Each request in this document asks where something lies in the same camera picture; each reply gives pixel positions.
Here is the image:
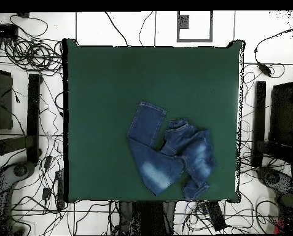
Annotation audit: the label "blue denim jeans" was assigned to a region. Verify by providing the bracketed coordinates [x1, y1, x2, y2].
[126, 100, 218, 201]

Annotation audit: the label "black flat box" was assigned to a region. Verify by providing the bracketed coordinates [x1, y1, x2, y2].
[0, 24, 19, 39]

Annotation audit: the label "dark green table cloth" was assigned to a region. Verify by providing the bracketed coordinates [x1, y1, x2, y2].
[62, 38, 245, 203]

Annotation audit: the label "slim black power strip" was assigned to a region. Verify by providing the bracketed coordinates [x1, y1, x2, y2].
[55, 169, 66, 210]

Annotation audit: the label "black stand leg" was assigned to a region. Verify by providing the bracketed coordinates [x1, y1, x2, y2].
[0, 73, 43, 163]
[252, 81, 293, 168]

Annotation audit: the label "black power adapter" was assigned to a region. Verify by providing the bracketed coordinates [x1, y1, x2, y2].
[257, 62, 273, 77]

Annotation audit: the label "grey chair base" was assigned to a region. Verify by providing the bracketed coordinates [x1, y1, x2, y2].
[256, 167, 293, 197]
[0, 160, 37, 235]

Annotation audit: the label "black square case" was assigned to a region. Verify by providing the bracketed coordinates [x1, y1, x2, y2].
[268, 82, 293, 148]
[0, 68, 14, 131]

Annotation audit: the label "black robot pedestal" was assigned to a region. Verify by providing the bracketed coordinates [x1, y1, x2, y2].
[119, 201, 176, 235]

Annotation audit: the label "coiled black cable bundle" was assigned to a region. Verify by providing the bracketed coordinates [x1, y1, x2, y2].
[3, 36, 63, 74]

